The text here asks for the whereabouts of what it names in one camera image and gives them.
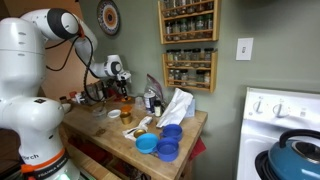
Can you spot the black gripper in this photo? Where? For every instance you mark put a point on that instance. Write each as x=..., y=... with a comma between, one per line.
x=124, y=84

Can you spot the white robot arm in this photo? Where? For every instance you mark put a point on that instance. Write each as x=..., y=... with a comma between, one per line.
x=23, y=66

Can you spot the small orange cup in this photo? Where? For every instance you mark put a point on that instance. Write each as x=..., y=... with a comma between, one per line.
x=126, y=108

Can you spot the gold yellow metal cup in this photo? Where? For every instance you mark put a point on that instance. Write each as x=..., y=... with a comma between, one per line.
x=126, y=119

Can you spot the red lid jar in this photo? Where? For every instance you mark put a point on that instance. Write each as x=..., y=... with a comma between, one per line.
x=72, y=96

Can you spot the dark blue plastic cup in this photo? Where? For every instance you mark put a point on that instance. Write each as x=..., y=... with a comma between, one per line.
x=166, y=150
x=171, y=130

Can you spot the clear glass jar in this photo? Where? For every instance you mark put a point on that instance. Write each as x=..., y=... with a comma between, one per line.
x=139, y=104

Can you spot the dark round canister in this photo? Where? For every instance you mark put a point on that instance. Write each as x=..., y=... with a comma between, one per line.
x=149, y=101

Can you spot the clear zip bag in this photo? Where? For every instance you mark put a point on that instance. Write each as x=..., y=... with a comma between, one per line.
x=154, y=86

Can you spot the clear plastic container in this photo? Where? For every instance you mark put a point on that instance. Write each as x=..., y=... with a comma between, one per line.
x=99, y=114

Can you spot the white crumpled cloth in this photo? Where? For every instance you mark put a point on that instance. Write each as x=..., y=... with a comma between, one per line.
x=141, y=124

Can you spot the small bottle black cap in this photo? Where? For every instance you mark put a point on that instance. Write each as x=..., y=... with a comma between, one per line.
x=158, y=110

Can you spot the small gold metal tin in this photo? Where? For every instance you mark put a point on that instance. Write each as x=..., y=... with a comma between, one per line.
x=139, y=133

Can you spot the white spice shaker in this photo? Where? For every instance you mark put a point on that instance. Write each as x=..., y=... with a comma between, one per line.
x=80, y=98

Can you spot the glass spice jar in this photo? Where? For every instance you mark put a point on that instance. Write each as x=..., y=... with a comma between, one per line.
x=176, y=30
x=199, y=26
x=208, y=55
x=169, y=31
x=187, y=57
x=184, y=29
x=184, y=78
x=178, y=58
x=200, y=79
x=196, y=57
x=170, y=58
x=171, y=77
x=208, y=25
x=207, y=80

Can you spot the white paper bag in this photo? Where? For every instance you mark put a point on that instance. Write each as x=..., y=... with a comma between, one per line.
x=175, y=108

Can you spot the light blue plastic bowl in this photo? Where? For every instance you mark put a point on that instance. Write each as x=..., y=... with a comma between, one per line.
x=146, y=143

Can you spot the white bowl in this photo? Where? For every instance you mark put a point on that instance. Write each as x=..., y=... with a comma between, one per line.
x=66, y=107

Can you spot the wooden kitchen cart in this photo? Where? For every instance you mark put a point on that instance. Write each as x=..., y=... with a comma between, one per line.
x=156, y=166

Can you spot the red hanging cloth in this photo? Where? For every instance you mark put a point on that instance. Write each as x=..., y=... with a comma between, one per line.
x=199, y=148

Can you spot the white stove knob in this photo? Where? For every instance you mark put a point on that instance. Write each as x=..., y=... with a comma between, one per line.
x=280, y=109
x=258, y=106

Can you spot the white kitchen stove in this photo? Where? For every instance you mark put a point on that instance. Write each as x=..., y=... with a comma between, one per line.
x=263, y=140

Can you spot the black stove burner coil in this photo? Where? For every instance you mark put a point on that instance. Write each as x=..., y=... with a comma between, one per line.
x=261, y=165

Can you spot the decorative wall plate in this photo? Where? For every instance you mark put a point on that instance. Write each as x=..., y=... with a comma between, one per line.
x=108, y=16

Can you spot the wooden wall spice rack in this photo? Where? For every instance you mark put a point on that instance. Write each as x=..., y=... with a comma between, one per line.
x=190, y=41
x=213, y=71

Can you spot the white light switch plate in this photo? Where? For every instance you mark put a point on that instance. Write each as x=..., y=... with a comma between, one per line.
x=244, y=50

